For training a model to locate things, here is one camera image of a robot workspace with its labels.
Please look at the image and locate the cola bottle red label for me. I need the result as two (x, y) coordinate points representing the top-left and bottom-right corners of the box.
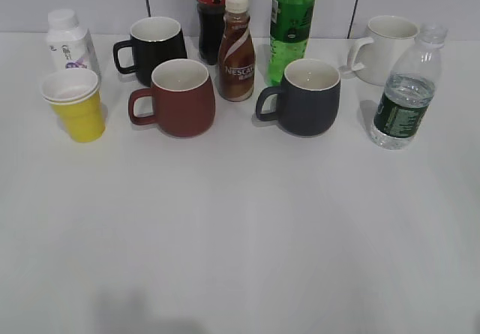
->
(196, 0), (225, 65)

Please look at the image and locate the green soda bottle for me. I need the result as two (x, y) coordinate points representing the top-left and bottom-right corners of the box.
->
(268, 0), (316, 86)

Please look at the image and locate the white yogurt drink bottle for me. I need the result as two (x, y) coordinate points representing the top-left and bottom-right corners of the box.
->
(46, 9), (101, 79)

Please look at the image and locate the red ceramic mug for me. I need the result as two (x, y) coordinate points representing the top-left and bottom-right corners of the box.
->
(127, 59), (216, 137)

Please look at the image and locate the white ceramic mug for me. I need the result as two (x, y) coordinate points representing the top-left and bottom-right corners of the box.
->
(346, 15), (419, 86)

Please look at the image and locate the yellow paper cup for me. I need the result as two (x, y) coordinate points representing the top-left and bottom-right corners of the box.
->
(40, 68), (106, 143)

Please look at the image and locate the clear water bottle green label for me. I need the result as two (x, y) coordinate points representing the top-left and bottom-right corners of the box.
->
(370, 23), (448, 150)

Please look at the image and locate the black ceramic mug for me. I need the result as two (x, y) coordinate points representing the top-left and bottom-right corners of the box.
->
(112, 17), (188, 86)

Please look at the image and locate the Nescafe coffee bottle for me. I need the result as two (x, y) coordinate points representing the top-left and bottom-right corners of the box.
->
(217, 0), (256, 102)

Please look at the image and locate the dark grey ceramic mug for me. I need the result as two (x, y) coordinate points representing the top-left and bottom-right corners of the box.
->
(255, 59), (341, 137)

